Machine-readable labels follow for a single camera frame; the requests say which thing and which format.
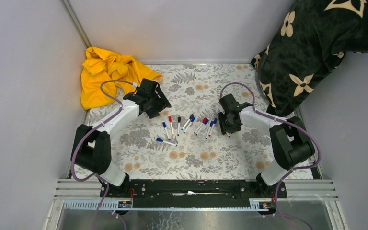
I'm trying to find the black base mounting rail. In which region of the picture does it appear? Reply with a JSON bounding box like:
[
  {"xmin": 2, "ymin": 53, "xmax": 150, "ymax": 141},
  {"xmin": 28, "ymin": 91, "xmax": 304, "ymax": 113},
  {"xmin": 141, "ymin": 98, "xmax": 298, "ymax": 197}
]
[{"xmin": 100, "ymin": 179, "xmax": 288, "ymax": 208}]

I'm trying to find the black floral blanket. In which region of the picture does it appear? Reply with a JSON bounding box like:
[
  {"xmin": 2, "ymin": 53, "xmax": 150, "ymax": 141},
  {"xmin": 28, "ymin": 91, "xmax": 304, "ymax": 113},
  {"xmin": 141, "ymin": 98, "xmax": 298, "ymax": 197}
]
[{"xmin": 251, "ymin": 0, "xmax": 368, "ymax": 117}]

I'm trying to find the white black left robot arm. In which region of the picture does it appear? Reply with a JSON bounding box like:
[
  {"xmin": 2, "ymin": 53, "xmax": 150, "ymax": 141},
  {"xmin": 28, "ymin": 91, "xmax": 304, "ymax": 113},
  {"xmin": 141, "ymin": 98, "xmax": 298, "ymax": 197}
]
[{"xmin": 70, "ymin": 79, "xmax": 171, "ymax": 197}]

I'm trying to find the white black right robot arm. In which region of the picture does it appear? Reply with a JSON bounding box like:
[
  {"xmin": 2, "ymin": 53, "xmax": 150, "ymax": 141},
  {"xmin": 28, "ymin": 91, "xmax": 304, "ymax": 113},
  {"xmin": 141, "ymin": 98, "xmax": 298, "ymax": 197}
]
[{"xmin": 218, "ymin": 94, "xmax": 315, "ymax": 197}]

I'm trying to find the red cap marker left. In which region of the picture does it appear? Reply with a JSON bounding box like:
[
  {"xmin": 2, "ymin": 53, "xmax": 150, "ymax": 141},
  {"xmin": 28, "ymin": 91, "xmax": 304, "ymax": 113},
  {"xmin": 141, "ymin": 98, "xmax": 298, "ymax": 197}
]
[{"xmin": 168, "ymin": 116, "xmax": 175, "ymax": 136}]

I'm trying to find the aluminium frame rail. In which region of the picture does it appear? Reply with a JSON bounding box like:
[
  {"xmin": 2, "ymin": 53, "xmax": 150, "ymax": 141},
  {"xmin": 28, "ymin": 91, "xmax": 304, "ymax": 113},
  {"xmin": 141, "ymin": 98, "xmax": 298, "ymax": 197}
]
[{"xmin": 46, "ymin": 179, "xmax": 347, "ymax": 230}]

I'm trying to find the yellow crumpled cloth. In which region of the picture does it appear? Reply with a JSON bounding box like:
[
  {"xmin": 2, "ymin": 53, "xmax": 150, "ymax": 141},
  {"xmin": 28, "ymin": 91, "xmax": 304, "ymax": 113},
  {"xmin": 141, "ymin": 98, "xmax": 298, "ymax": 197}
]
[{"xmin": 80, "ymin": 46, "xmax": 163, "ymax": 110}]

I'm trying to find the blue marker black eraser cap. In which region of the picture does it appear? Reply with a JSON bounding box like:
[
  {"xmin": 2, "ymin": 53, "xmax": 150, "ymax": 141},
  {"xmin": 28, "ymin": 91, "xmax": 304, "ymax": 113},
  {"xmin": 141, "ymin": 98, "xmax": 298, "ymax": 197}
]
[{"xmin": 182, "ymin": 114, "xmax": 194, "ymax": 130}]

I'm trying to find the floral patterned table mat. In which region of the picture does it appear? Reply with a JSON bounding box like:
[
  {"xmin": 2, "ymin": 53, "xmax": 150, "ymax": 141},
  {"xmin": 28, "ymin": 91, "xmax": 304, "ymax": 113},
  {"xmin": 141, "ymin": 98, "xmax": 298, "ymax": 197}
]
[{"xmin": 111, "ymin": 64, "xmax": 274, "ymax": 180}]

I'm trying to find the blue cap marker lying crosswise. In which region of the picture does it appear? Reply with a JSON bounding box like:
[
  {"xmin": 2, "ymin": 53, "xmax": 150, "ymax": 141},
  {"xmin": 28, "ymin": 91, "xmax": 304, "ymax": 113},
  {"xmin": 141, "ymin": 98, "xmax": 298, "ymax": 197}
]
[{"xmin": 155, "ymin": 138, "xmax": 178, "ymax": 146}]

